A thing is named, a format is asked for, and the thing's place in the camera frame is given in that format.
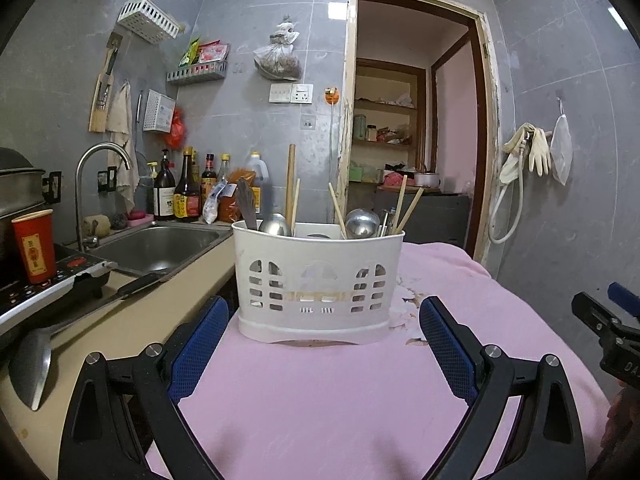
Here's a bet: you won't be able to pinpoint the white wall socket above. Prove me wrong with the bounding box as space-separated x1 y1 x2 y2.
268 84 314 104

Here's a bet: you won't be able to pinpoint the large steel ladle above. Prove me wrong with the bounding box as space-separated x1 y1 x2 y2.
8 310 110 412

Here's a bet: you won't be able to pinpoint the induction cooktop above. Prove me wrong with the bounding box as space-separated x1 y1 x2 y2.
1 244 117 336

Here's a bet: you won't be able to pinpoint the metal wire peeler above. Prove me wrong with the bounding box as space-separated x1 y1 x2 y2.
378 208 395 237

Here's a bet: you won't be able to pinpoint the hanging plastic bag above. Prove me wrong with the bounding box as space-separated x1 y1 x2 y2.
253 15 303 81

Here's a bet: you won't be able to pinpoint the orange wall hook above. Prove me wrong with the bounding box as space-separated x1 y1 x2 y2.
324 87 340 106

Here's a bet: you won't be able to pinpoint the grey wall spice shelf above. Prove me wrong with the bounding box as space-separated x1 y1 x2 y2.
166 61 228 86

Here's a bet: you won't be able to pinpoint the pink floral table cloth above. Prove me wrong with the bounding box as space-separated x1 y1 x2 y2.
179 243 610 479

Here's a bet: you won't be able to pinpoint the steel cooking pot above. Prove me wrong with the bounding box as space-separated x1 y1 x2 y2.
0 148 44 219

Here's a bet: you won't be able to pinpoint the person right hand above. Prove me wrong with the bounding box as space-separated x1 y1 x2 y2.
601 382 639 453

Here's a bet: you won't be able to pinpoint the small dark sauce bottle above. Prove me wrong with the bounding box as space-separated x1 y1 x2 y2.
201 153 217 205

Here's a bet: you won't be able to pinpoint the red plastic bag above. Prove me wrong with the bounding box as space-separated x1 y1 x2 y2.
163 106 186 151

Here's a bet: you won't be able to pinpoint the soy sauce bottle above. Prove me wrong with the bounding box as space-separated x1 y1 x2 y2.
172 146 201 222

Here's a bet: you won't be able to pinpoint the chrome kitchen faucet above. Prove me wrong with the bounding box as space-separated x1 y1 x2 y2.
74 142 135 252

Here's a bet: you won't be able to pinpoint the wooden door frame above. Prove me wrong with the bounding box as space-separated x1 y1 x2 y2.
334 0 500 264

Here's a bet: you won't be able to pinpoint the small white wall rack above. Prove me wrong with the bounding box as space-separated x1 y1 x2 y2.
142 89 176 133

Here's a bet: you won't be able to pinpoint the wooden cutting board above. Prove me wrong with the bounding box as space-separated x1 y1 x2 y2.
88 32 122 133

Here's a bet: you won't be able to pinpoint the orange spice bag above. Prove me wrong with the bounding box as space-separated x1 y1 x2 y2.
217 168 256 223

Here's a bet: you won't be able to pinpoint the white shower hose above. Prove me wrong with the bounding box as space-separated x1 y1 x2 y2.
488 138 527 246

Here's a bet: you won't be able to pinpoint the hanging clear bag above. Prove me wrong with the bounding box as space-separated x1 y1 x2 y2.
550 99 573 186

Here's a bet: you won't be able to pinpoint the cooking oil jug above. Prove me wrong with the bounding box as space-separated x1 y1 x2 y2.
245 151 272 219

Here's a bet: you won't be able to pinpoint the dark wine bottle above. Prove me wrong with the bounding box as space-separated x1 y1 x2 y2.
153 148 176 220

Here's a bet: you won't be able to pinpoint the hanging beige towel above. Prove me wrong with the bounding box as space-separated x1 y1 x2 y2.
106 80 140 212

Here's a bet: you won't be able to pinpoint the dark grey cabinet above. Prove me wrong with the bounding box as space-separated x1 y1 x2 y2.
363 190 471 248

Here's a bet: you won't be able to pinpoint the white rubber gloves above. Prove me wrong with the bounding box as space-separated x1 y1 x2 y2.
499 122 551 185

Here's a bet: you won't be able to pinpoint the white plastic utensil basket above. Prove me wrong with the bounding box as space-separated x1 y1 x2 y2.
232 221 404 344

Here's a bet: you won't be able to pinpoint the red paper cup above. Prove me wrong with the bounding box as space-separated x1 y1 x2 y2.
12 209 56 284

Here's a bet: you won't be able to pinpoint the black handled kitchen knife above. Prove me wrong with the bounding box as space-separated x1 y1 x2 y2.
76 272 163 312

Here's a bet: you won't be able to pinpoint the stainless steel sink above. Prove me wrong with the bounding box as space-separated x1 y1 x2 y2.
88 222 232 278

